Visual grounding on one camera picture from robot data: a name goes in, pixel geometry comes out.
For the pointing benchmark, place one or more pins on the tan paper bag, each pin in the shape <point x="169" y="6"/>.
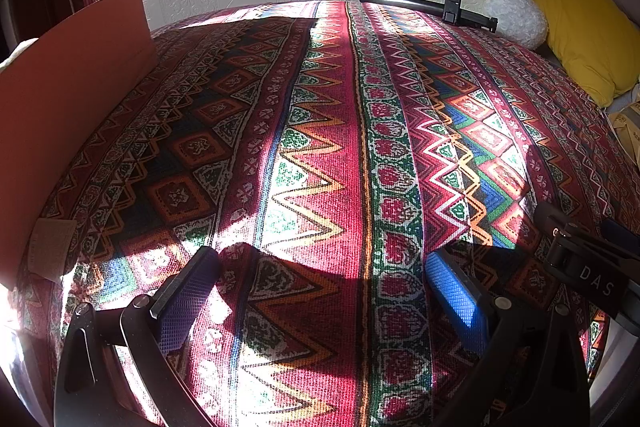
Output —
<point x="627" y="122"/>

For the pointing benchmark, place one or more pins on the orange cardboard box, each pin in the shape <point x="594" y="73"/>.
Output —
<point x="60" y="107"/>

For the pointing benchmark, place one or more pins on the patterned red woven blanket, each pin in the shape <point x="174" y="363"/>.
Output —
<point x="325" y="157"/>

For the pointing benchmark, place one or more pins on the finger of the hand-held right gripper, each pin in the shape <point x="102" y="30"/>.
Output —
<point x="625" y="237"/>
<point x="562" y="252"/>

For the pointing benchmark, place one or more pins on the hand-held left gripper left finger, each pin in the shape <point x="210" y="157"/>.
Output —
<point x="186" y="292"/>

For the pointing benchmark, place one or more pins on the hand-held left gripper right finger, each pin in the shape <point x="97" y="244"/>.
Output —
<point x="457" y="302"/>

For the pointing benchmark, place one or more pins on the yellow pillow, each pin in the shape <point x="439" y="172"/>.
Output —
<point x="585" y="32"/>

